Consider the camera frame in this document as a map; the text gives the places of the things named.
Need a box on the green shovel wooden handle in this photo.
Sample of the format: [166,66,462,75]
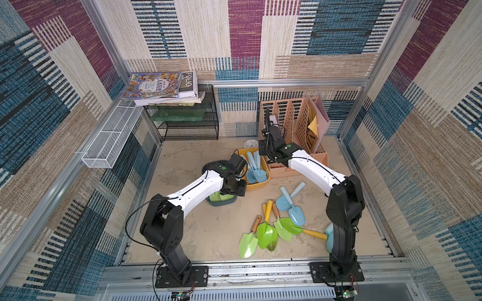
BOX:
[272,203,293,242]
[238,215,262,259]
[208,191,236,203]

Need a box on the green shovel yellow handle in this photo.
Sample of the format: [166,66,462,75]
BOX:
[279,218,328,241]
[257,200,279,252]

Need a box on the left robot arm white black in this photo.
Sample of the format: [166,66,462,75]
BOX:
[139,153,247,285]

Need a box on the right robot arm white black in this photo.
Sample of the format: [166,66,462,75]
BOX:
[259,120,365,282]

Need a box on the yellow storage tray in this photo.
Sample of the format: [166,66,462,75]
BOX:
[236,147,271,191]

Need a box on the dark teal storage tray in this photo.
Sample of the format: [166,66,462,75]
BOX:
[202,160,237,206]

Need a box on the white alarm clock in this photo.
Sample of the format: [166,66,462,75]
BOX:
[244,139,259,149]

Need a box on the pink desk file organizer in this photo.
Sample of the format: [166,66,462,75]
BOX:
[259,97,328,166]

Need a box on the pink folder with yellow paper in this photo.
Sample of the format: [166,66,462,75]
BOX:
[306,96,330,153]

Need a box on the green tray on shelf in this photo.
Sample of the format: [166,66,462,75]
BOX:
[150,109,205,122]

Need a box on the stack of white books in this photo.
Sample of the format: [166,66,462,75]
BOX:
[124,71,206,107]

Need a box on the colorful picture book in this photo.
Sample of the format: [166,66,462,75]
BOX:
[122,72,183,100]

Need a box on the black wire shelf rack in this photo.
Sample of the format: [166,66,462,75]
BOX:
[144,85,220,142]

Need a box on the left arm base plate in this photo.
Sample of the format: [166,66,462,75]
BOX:
[154,265,209,288]

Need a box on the white wire mesh basket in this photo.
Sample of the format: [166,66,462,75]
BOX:
[82,102,143,169]

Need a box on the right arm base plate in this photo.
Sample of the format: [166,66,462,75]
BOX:
[309,262,365,285]

